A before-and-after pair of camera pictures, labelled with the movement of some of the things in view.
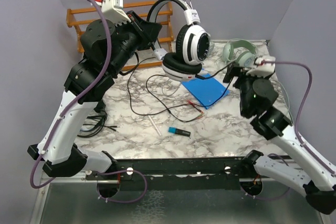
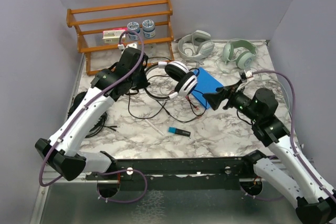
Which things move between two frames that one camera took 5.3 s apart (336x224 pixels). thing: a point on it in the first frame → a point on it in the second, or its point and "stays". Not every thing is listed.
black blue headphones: [100, 107] stays
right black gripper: [235, 71] → [214, 99]
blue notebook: [209, 91] stays
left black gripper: [147, 31] → [141, 84]
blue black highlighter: [175, 130] stays
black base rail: [174, 174] stays
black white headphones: [192, 44] → [178, 71]
